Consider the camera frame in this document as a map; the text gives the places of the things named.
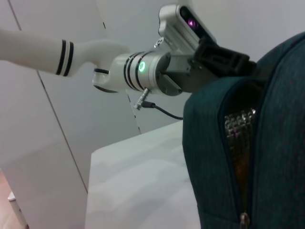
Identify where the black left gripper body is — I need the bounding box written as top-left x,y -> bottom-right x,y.
158,52 -> 216,95

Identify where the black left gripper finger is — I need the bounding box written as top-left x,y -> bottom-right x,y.
193,39 -> 267,82

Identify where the teal insulated lunch bag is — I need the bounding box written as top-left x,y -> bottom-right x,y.
182,32 -> 305,229

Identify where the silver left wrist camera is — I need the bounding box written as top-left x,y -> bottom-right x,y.
158,4 -> 218,52

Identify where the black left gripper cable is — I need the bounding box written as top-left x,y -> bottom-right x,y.
133,88 -> 184,120

